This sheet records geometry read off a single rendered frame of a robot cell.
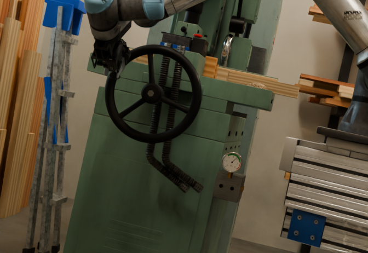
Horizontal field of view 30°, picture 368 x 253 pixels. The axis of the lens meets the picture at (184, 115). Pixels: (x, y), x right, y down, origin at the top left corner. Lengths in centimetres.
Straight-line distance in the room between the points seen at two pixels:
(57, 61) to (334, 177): 162
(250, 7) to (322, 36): 224
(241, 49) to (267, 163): 228
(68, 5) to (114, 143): 105
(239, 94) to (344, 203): 53
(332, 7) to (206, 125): 65
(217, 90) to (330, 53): 262
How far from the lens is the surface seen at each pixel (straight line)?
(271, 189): 469
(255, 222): 472
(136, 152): 220
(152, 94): 199
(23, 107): 380
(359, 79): 185
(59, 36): 309
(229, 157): 209
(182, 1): 181
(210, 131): 215
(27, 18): 399
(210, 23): 244
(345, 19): 170
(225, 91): 215
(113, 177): 222
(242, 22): 245
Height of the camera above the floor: 79
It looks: 1 degrees down
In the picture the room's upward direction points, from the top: 12 degrees clockwise
